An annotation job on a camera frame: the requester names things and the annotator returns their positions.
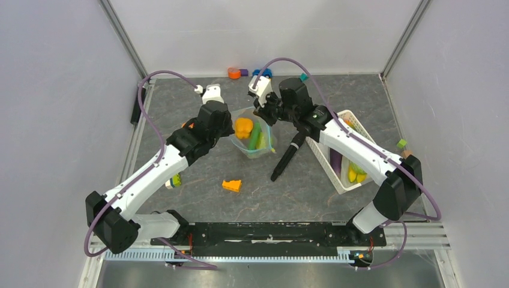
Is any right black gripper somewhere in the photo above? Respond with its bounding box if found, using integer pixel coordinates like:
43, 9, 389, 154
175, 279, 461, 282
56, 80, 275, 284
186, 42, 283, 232
254, 90, 298, 127

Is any green cucumber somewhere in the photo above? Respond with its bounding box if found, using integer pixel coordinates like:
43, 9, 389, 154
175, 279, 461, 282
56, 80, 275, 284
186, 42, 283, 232
248, 122, 261, 151

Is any yellow bell pepper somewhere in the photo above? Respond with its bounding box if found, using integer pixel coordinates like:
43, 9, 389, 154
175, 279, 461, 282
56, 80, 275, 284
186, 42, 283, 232
234, 118, 254, 140

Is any clear zip top bag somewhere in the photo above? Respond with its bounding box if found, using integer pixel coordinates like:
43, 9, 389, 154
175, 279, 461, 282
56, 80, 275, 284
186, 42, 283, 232
229, 107, 277, 159

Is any dark purple eggplant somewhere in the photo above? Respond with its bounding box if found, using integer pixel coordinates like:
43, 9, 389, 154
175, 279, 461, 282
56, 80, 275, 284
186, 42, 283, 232
329, 148, 343, 178

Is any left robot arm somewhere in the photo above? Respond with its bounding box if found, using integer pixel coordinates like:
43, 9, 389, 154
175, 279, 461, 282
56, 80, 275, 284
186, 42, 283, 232
84, 100, 233, 257

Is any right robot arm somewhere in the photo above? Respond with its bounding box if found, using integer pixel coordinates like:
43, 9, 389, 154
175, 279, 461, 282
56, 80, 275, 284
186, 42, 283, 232
249, 77, 424, 245

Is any multicolour toy block stack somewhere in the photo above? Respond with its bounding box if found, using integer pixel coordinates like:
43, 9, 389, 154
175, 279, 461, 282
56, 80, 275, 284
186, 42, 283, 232
182, 122, 194, 129

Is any black microphone on table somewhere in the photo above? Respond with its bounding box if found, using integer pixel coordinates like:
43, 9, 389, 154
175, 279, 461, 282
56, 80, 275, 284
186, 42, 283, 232
270, 132, 306, 182

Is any blue toy car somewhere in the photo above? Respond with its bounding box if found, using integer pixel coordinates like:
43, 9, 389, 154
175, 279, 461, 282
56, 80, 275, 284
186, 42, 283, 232
252, 68, 273, 79

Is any green lego brick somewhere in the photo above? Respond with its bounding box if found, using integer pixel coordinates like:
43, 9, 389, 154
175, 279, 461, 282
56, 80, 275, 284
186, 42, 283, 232
164, 173, 182, 190

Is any yellow banana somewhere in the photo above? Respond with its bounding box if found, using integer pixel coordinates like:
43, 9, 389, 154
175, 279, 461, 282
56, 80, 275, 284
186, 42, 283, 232
255, 132, 267, 149

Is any white perforated plastic basket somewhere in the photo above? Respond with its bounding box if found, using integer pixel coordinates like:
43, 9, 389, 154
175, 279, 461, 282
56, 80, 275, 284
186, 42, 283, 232
306, 110, 375, 194

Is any orange green mango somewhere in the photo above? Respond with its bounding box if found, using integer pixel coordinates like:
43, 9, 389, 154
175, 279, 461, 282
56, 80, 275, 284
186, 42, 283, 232
344, 119, 358, 131

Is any purple block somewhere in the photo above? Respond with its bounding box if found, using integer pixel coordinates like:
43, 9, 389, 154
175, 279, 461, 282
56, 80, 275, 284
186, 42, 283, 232
240, 68, 249, 77

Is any orange cheese wedge toy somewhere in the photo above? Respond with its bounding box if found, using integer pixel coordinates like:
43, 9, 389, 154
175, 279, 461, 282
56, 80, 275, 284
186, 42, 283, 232
222, 180, 242, 193

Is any green cube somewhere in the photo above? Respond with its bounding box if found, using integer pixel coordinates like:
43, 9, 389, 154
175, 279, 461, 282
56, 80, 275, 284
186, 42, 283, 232
397, 139, 408, 149

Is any brown wooden cube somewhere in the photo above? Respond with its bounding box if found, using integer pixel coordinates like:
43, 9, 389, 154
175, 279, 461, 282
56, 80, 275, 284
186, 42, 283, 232
401, 149, 413, 159

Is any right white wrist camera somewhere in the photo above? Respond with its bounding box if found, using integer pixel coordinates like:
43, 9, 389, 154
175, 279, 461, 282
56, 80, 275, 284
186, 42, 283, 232
248, 75, 273, 107

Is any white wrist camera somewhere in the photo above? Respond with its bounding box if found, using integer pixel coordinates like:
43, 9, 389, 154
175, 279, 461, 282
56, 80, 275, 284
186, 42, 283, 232
194, 84, 224, 104
248, 75, 273, 107

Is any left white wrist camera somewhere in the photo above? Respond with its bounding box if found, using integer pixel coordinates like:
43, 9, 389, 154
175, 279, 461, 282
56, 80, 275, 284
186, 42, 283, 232
194, 84, 224, 104

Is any black microphone by wall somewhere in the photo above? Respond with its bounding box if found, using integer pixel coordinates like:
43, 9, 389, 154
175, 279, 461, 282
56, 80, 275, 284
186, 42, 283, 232
130, 97, 142, 125

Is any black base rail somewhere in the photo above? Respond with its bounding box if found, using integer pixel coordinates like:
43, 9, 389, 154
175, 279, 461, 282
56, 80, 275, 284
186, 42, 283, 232
168, 222, 387, 257

